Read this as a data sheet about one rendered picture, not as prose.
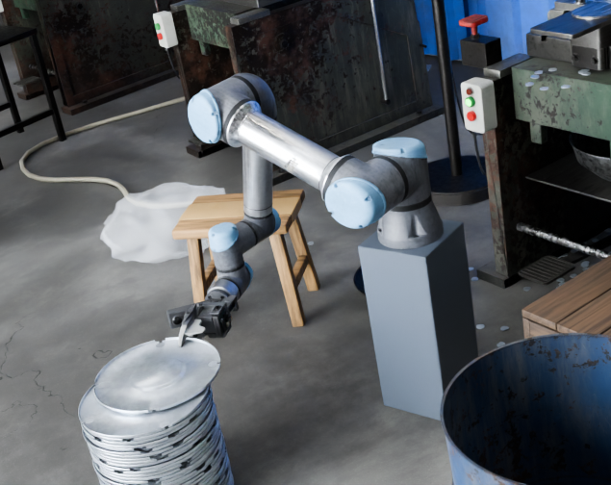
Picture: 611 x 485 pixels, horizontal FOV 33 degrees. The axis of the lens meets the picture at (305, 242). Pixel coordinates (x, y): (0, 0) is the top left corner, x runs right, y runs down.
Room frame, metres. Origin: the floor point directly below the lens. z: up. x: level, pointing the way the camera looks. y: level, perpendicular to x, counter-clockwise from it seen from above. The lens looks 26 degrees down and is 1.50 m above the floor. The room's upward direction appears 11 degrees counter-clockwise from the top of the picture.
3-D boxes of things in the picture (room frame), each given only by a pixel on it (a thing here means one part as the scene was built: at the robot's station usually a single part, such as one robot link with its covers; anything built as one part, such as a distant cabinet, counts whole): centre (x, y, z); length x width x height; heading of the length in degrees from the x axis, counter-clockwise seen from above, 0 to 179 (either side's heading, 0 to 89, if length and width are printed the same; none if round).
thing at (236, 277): (2.34, 0.20, 0.29); 0.11 x 0.08 x 0.09; 157
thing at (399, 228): (2.10, -0.24, 0.50); 0.15 x 0.15 x 0.10
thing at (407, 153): (2.09, -0.24, 0.62); 0.13 x 0.12 x 0.14; 136
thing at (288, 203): (2.70, 0.17, 0.16); 0.34 x 0.24 x 0.34; 73
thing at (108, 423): (1.90, 0.41, 0.28); 0.29 x 0.29 x 0.01
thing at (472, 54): (2.67, -0.57, 0.62); 0.10 x 0.06 x 0.20; 32
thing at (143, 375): (1.97, 0.38, 0.29); 0.29 x 0.29 x 0.01
